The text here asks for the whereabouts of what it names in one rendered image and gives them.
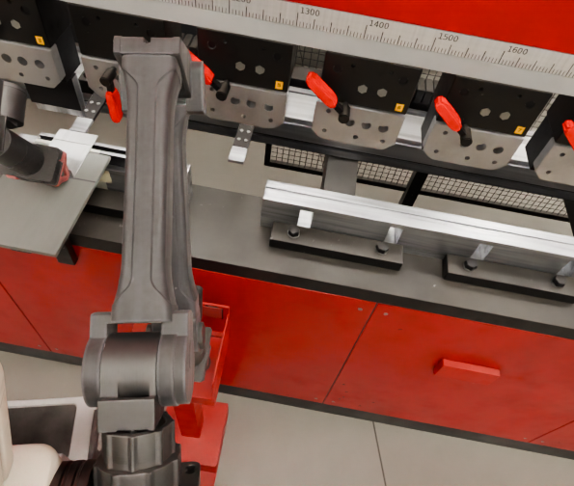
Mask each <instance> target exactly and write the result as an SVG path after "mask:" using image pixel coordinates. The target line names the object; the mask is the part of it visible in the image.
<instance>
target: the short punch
mask: <svg viewBox="0 0 574 486"><path fill-rule="evenodd" d="M24 84H25V87H26V89H27V92H28V94H29V96H30V98H31V101H32V102H36V105H37V107H38V108H39V109H43V110H48V111H54V112H59V113H64V114H70V115H74V116H79V117H85V118H87V117H86V113H85V110H84V109H85V107H86V104H85V100H84V97H83V94H82V91H81V88H80V84H79V81H78V77H77V74H76V73H74V74H73V75H72V76H71V78H70V79H69V80H68V82H67V83H65V82H60V83H59V84H58V85H57V86H56V87H55V88H48V87H44V86H38V85H33V84H28V83H24Z"/></svg>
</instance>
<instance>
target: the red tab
mask: <svg viewBox="0 0 574 486"><path fill-rule="evenodd" d="M434 375H436V376H442V377H447V378H452V379H457V380H462V381H467V382H472V383H478V384H483V385H487V386H488V385H489V384H491V383H492V382H493V381H495V380H496V379H497V378H499V377H500V370H499V369H497V368H491V367H486V366H481V365H475V364H466V363H462V362H456V361H451V360H446V359H443V360H442V361H441V362H440V363H439V364H437V365H436V366H435V367H434Z"/></svg>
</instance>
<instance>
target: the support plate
mask: <svg viewBox="0 0 574 486"><path fill-rule="evenodd" d="M110 160H111V157H110V156H109V155H103V154H98V153H93V152H89V153H88V154H87V156H86V158H85V160H84V161H83V163H82V165H81V166H80V168H79V170H78V171H77V173H76V175H75V177H76V178H82V179H87V180H91V181H96V183H93V182H89V181H84V180H78V179H73V178H69V179H68V180H67V181H65V182H62V183H61V184H60V185H59V186H51V185H47V184H43V183H37V182H33V181H27V180H22V179H13V178H8V177H6V175H4V174H3V175H2V176H1V177H0V247H2V248H8V249H13V250H18V251H22V252H28V253H33V254H38V255H44V256H49V257H57V256H58V254H59V253H60V251H61V250H62V248H63V246H64V244H65V242H66V241H67V239H68V236H69V234H70V232H71V231H72V229H73V227H74V225H75V223H76V222H77V220H78V218H79V216H80V214H81V213H82V211H83V209H84V207H85V205H86V204H87V202H88V200H89V198H90V196H91V195H92V194H93V192H94V190H95V188H96V186H97V184H98V182H99V180H100V178H101V177H102V175H103V173H104V171H105V169H106V167H107V166H108V164H109V162H110Z"/></svg>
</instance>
